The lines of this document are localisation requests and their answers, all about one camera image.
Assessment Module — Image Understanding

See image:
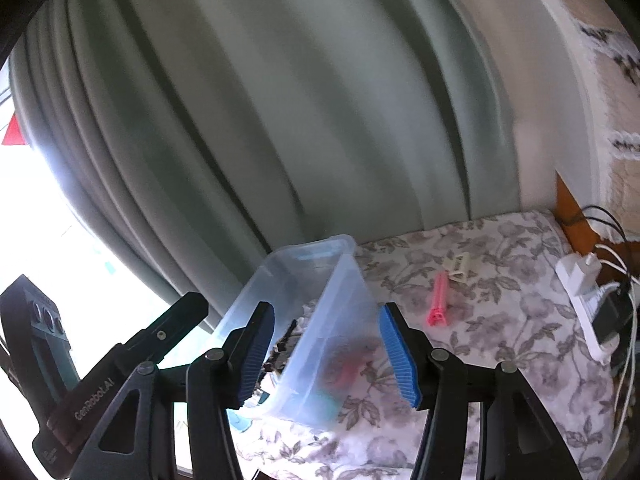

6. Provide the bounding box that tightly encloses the wooden bed frame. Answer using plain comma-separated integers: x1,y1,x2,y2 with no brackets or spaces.
556,170,617,257

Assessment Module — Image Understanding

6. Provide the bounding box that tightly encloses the white cable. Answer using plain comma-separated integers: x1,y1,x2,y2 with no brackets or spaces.
592,242,640,461

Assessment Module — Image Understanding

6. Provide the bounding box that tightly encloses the cream plastic clip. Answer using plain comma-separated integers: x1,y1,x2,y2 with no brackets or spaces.
446,254,472,281

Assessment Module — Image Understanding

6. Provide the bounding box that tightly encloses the red hair claw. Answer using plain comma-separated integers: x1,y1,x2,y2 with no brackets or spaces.
325,345,367,387

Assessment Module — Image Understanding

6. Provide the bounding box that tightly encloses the black charger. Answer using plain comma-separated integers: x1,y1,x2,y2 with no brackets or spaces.
592,285,636,343

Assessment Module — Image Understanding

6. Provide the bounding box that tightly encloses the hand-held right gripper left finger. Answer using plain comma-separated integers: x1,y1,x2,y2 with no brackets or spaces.
70,301,276,480

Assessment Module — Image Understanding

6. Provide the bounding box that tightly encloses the white bed board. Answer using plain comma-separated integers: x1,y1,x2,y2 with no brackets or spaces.
512,0,617,213

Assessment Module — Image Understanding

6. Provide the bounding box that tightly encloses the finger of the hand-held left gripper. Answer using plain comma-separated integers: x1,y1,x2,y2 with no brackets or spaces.
107,291,210,367

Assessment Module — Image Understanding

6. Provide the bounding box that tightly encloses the floral fleece blanket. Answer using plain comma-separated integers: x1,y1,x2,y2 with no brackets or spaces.
227,210,621,480

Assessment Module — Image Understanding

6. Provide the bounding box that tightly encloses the black beaded chain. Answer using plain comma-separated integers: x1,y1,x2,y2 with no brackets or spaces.
262,320,299,382

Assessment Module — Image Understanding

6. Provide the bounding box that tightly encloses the white charger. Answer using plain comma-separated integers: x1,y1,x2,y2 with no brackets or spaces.
565,252,603,296

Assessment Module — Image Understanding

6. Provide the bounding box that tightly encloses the beige quilted mattress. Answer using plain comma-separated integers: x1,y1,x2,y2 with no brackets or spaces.
525,0,640,241

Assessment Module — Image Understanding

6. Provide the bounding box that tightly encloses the green curtain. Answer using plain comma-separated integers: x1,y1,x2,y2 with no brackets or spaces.
10,0,526,341

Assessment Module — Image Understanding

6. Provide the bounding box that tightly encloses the white power strip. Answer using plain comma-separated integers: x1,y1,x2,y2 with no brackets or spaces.
556,255,621,366

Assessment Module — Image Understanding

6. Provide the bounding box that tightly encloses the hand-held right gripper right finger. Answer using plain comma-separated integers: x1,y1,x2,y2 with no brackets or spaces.
378,302,583,480

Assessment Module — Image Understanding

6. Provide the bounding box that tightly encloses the clear plastic storage container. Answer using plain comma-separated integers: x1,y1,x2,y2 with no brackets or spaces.
212,234,388,433

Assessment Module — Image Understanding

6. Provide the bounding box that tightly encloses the pink plastic clip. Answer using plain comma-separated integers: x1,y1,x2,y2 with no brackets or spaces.
426,271,451,327

